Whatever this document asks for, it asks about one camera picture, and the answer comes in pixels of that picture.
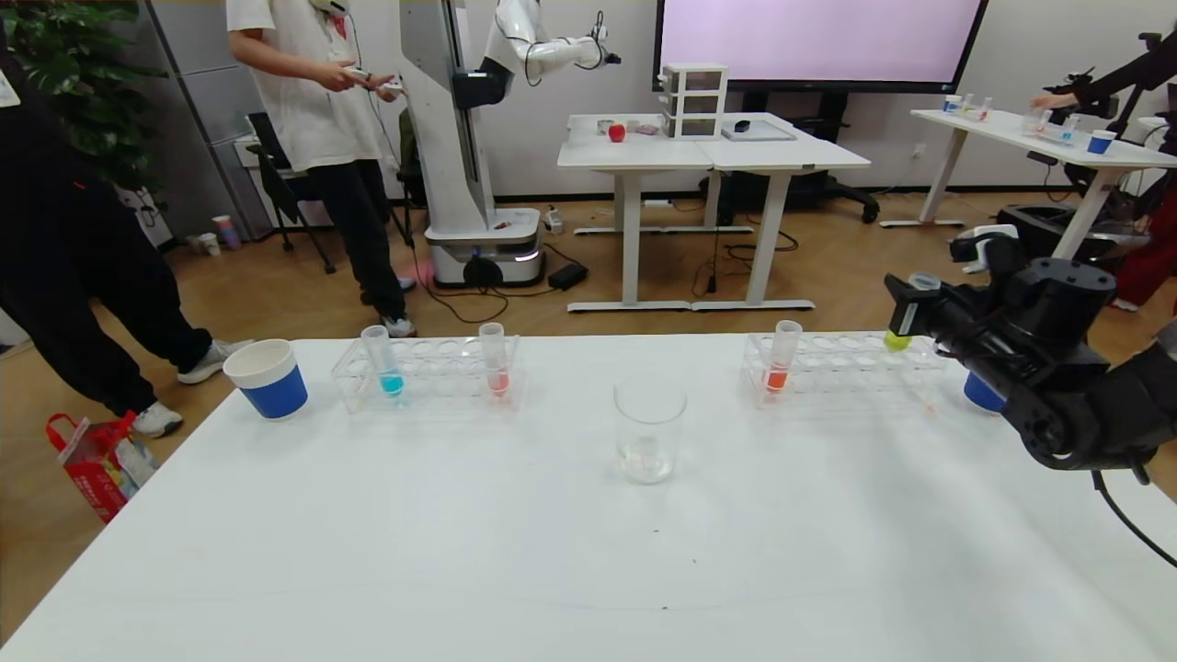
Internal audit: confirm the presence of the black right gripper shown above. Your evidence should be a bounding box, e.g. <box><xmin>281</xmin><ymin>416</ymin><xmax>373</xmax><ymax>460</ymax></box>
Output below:
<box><xmin>883</xmin><ymin>272</ymin><xmax>1014</xmax><ymax>369</ymax></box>

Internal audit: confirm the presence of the yellow pigment test tube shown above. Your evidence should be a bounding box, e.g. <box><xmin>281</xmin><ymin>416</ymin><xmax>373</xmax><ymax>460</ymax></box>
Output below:
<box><xmin>885</xmin><ymin>271</ymin><xmax>942</xmax><ymax>353</ymax></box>

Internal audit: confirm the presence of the red pigment test tube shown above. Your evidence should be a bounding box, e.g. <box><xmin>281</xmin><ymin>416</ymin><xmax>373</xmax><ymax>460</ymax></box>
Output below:
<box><xmin>763</xmin><ymin>320</ymin><xmax>803</xmax><ymax>396</ymax></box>
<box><xmin>479</xmin><ymin>322</ymin><xmax>512</xmax><ymax>398</ymax></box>

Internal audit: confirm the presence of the clear plastic test tube rack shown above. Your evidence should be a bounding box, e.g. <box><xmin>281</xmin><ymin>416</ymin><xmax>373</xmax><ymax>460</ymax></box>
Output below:
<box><xmin>332</xmin><ymin>335</ymin><xmax>525</xmax><ymax>415</ymax></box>
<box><xmin>740</xmin><ymin>331</ymin><xmax>948</xmax><ymax>410</ymax></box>

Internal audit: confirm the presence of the clear glass beaker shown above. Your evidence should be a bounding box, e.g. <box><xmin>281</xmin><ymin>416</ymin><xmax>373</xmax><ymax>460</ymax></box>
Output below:
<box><xmin>613</xmin><ymin>377</ymin><xmax>689</xmax><ymax>485</ymax></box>

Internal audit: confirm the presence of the blue pigment test tube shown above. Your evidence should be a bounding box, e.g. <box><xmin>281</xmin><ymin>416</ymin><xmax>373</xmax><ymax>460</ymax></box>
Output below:
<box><xmin>361</xmin><ymin>325</ymin><xmax>406</xmax><ymax>399</ymax></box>

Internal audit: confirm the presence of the blue white paper cup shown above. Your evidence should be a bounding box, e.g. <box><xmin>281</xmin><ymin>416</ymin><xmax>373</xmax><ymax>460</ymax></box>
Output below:
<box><xmin>223</xmin><ymin>339</ymin><xmax>309</xmax><ymax>421</ymax></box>
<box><xmin>963</xmin><ymin>368</ymin><xmax>1008</xmax><ymax>413</ymax></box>

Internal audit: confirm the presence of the white standing desk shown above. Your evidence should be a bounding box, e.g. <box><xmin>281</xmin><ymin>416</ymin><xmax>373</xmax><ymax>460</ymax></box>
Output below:
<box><xmin>557</xmin><ymin>115</ymin><xmax>718</xmax><ymax>315</ymax></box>
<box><xmin>691</xmin><ymin>115</ymin><xmax>872</xmax><ymax>314</ymax></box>

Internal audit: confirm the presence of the long white desk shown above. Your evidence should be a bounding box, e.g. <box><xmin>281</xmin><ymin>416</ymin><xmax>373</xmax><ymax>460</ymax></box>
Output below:
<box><xmin>878</xmin><ymin>110</ymin><xmax>1177</xmax><ymax>302</ymax></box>

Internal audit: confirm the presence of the black display stand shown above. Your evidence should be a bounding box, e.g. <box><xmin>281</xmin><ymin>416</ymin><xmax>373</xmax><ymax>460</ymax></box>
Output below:
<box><xmin>699</xmin><ymin>92</ymin><xmax>881</xmax><ymax>226</ymax></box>

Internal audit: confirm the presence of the grey mouse pad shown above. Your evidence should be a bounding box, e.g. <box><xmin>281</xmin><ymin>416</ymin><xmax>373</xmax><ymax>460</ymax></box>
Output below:
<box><xmin>720</xmin><ymin>122</ymin><xmax>797</xmax><ymax>144</ymax></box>

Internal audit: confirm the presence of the white drawer organizer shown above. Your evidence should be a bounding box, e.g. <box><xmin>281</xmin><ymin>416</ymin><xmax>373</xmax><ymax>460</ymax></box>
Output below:
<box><xmin>658</xmin><ymin>64</ymin><xmax>729</xmax><ymax>142</ymax></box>

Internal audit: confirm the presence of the black tripod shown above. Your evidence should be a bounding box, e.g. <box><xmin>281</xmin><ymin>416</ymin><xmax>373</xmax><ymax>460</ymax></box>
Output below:
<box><xmin>1103</xmin><ymin>34</ymin><xmax>1177</xmax><ymax>139</ymax></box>

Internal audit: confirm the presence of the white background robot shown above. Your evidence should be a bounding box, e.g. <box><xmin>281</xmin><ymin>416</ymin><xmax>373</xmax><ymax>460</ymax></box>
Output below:
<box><xmin>397</xmin><ymin>0</ymin><xmax>622</xmax><ymax>291</ymax></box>

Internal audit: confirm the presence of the person in white shirt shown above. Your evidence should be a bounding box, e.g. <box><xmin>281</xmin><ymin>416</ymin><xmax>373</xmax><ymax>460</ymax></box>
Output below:
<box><xmin>225</xmin><ymin>0</ymin><xmax>419</xmax><ymax>339</ymax></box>

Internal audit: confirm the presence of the black office chair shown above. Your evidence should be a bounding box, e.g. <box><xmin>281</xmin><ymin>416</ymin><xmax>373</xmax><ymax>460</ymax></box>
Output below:
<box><xmin>246</xmin><ymin>112</ymin><xmax>337</xmax><ymax>275</ymax></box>

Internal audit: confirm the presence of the grey metal cabinet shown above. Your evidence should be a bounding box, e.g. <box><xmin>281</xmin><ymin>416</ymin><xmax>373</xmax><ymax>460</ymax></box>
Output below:
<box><xmin>147</xmin><ymin>0</ymin><xmax>277</xmax><ymax>242</ymax></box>

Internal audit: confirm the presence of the white plant pot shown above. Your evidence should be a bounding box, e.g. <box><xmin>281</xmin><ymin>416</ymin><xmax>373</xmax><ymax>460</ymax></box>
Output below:
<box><xmin>118</xmin><ymin>188</ymin><xmax>176</xmax><ymax>251</ymax></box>

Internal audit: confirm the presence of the red shopping bag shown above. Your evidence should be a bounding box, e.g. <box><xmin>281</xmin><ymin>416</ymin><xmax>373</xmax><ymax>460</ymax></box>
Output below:
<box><xmin>47</xmin><ymin>413</ymin><xmax>159</xmax><ymax>526</ymax></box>

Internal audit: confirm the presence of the person in black clothes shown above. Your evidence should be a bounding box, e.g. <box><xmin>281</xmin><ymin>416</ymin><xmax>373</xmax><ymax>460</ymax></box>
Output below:
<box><xmin>0</xmin><ymin>46</ymin><xmax>254</xmax><ymax>440</ymax></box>

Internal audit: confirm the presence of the green potted plant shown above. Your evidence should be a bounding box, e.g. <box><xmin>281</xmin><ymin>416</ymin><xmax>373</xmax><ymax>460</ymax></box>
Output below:
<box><xmin>0</xmin><ymin>0</ymin><xmax>171</xmax><ymax>194</ymax></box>

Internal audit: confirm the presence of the black floor cable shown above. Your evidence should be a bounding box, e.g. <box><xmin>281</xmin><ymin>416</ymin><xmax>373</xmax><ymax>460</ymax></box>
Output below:
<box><xmin>690</xmin><ymin>230</ymin><xmax>801</xmax><ymax>300</ymax></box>

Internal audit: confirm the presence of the large wall display screen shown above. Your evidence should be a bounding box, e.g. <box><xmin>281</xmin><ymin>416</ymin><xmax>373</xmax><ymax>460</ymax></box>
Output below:
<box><xmin>651</xmin><ymin>0</ymin><xmax>989</xmax><ymax>96</ymax></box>

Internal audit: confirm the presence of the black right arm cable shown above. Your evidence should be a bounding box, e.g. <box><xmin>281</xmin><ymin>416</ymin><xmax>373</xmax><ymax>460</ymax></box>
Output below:
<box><xmin>1092</xmin><ymin>469</ymin><xmax>1177</xmax><ymax>568</ymax></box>

